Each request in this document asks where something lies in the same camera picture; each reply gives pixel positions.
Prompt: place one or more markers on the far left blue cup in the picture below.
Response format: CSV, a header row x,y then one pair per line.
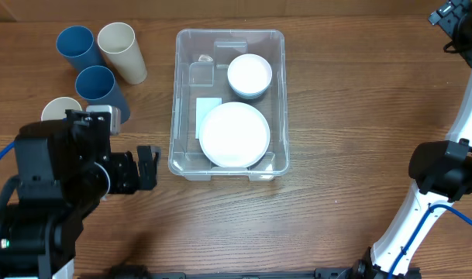
x,y
78,46

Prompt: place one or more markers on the beige cup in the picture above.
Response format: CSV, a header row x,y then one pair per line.
x,y
118,42
56,109

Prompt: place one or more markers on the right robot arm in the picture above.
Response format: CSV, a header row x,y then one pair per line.
x,y
441,171

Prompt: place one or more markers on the grey bowl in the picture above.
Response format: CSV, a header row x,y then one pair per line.
x,y
249,96

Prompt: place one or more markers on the pink plate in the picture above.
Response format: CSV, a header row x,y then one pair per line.
x,y
234,134

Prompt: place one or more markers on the clear plastic storage bin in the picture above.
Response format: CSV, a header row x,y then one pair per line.
x,y
201,62

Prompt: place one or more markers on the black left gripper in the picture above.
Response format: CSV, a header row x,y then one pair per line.
x,y
112,172

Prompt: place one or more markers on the near blue cup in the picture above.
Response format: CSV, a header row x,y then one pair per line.
x,y
98,86

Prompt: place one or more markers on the pink bowl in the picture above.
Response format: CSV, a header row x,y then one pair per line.
x,y
249,73

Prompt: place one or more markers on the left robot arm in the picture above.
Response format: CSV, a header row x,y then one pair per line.
x,y
38,237

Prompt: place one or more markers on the blue cup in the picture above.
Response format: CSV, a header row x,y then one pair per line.
x,y
98,86
78,46

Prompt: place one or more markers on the white label in bin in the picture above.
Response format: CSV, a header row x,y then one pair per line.
x,y
203,107

